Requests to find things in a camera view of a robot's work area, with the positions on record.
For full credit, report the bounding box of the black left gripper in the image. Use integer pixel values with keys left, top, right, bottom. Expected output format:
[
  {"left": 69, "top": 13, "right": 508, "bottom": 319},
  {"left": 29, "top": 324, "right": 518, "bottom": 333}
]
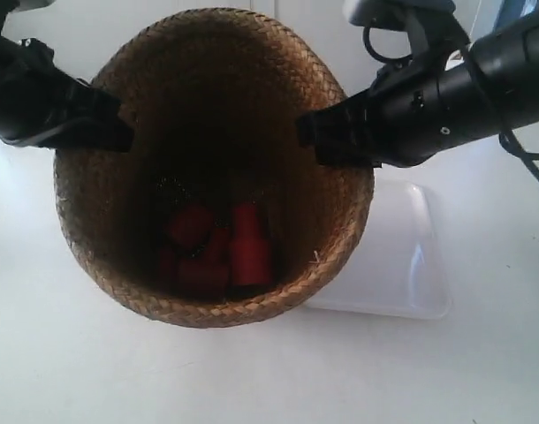
[{"left": 0, "top": 35, "right": 133, "bottom": 153}]

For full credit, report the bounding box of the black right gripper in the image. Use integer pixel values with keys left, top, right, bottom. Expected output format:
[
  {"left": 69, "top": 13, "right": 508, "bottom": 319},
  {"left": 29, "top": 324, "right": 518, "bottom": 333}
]
[{"left": 295, "top": 64, "right": 495, "bottom": 169}]

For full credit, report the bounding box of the brown woven basket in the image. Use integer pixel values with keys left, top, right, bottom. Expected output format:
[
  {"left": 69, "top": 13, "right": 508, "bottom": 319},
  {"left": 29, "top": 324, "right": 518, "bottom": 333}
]
[{"left": 54, "top": 8, "right": 374, "bottom": 329}]

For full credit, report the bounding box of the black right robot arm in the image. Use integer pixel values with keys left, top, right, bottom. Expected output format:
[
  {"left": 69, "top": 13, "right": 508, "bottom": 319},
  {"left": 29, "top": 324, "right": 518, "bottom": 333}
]
[{"left": 296, "top": 11, "right": 539, "bottom": 168}]

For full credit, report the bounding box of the large red cylinder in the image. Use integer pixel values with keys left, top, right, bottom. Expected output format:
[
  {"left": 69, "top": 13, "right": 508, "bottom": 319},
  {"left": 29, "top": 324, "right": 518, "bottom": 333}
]
[{"left": 229, "top": 202, "right": 272, "bottom": 287}]

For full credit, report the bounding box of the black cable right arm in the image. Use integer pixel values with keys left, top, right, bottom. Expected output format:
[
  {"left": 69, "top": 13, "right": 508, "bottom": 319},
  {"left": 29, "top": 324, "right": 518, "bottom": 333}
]
[{"left": 361, "top": 21, "right": 539, "bottom": 195}]

